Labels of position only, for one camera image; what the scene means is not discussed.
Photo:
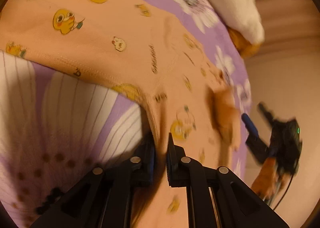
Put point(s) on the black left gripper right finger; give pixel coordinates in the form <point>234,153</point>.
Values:
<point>216,197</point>

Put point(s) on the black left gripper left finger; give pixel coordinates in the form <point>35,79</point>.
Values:
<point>103,197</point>

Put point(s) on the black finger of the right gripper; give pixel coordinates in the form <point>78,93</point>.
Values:
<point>268,116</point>

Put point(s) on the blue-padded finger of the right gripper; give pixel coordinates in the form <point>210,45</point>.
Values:
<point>249,125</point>

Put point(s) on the orange duck print garment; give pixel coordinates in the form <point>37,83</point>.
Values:
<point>130,50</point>

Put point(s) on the right hand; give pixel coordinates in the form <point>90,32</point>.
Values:
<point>268,182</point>

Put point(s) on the purple floral bed sheet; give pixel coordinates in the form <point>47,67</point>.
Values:
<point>62,122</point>

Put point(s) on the white orange plush toy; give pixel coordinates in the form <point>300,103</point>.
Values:
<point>243,23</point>

